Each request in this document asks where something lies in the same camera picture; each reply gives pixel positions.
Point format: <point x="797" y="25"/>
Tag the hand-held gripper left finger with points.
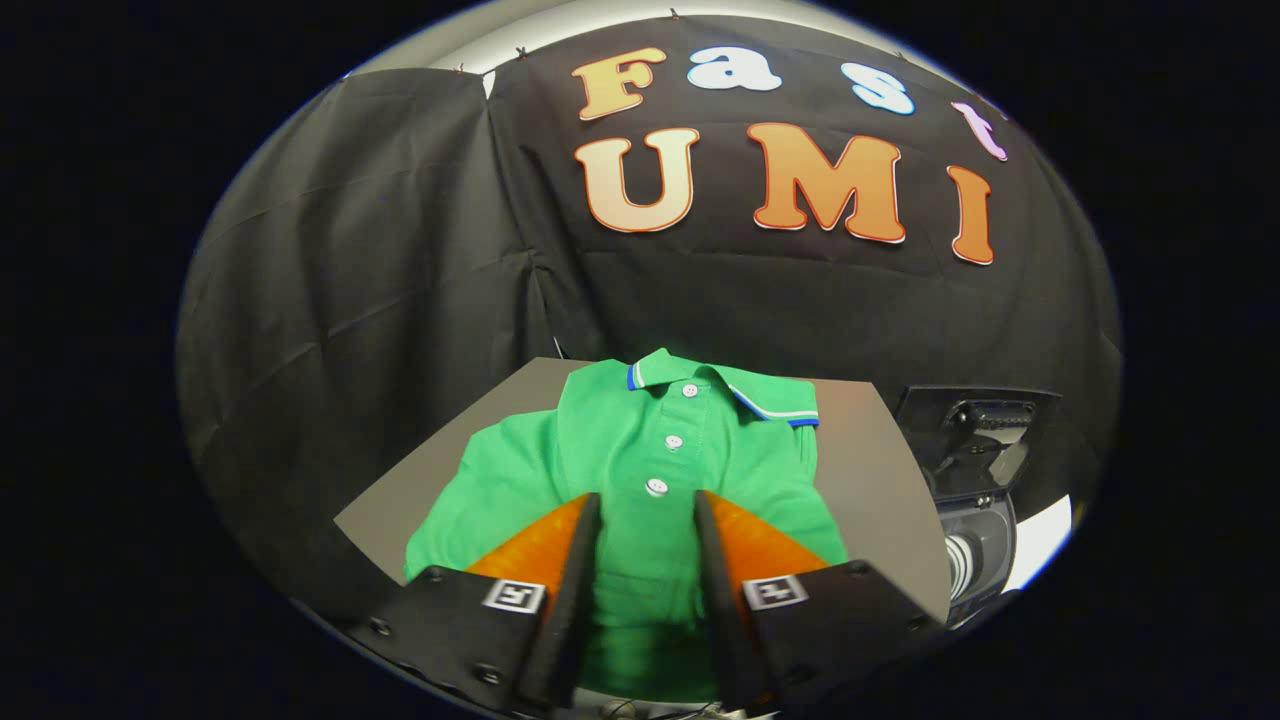
<point x="570" y="600"/>

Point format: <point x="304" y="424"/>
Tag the green polo shirt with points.
<point x="640" y="430"/>

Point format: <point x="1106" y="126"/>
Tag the black backdrop cloth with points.
<point x="380" y="250"/>

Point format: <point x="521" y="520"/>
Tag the row of black cloth clips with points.
<point x="520" y="51"/>

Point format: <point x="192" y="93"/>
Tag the grey cabinet table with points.
<point x="870" y="470"/>

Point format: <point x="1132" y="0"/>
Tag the dark glass washing machine lid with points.
<point x="985" y="440"/>

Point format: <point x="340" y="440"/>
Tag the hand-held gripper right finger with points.
<point x="725" y="600"/>

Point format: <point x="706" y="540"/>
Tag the white side table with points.
<point x="1040" y="540"/>

